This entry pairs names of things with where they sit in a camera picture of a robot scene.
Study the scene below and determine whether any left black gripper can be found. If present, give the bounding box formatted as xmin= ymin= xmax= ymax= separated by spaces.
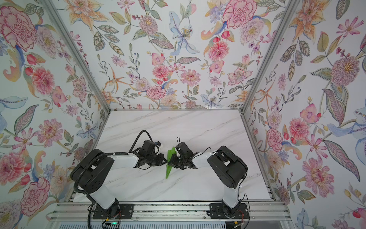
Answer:
xmin=145 ymin=154 xmax=169 ymax=167

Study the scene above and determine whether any green square paper sheet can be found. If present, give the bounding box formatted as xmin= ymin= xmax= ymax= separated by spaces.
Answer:
xmin=165 ymin=147 xmax=176 ymax=179

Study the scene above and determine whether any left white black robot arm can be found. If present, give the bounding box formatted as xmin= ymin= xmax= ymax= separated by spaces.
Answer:
xmin=71 ymin=140 xmax=168 ymax=216

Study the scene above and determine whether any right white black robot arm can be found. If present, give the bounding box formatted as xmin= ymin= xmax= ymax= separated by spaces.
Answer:
xmin=168 ymin=142 xmax=248 ymax=213

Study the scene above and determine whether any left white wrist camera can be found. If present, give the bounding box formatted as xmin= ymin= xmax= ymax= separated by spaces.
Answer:
xmin=154 ymin=141 xmax=162 ymax=153

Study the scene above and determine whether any left black corrugated cable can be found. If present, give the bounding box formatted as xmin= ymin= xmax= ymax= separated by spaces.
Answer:
xmin=128 ymin=130 xmax=153 ymax=154

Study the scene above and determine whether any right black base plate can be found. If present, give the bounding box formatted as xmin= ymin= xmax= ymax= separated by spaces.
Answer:
xmin=206 ymin=203 xmax=250 ymax=219

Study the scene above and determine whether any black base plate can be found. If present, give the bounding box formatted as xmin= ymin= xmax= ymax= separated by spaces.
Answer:
xmin=206 ymin=203 xmax=250 ymax=219
xmin=92 ymin=204 xmax=134 ymax=220

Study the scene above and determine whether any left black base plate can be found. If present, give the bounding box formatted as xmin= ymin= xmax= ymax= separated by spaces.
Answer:
xmin=92 ymin=204 xmax=134 ymax=220

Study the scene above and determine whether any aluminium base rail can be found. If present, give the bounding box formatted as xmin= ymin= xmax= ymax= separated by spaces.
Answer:
xmin=48 ymin=201 xmax=291 ymax=222

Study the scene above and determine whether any white perforated cable tray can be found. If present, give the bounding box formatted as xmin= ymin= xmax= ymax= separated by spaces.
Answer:
xmin=58 ymin=222 xmax=227 ymax=229

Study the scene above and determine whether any left aluminium corner post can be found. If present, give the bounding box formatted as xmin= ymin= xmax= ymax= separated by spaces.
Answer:
xmin=40 ymin=0 xmax=111 ymax=115

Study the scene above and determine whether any aluminium corner post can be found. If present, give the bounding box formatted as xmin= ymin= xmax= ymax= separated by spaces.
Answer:
xmin=241 ymin=0 xmax=299 ymax=115
xmin=40 ymin=0 xmax=111 ymax=115

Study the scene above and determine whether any right aluminium corner post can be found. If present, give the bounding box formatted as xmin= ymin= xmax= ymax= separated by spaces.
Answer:
xmin=241 ymin=0 xmax=299 ymax=115

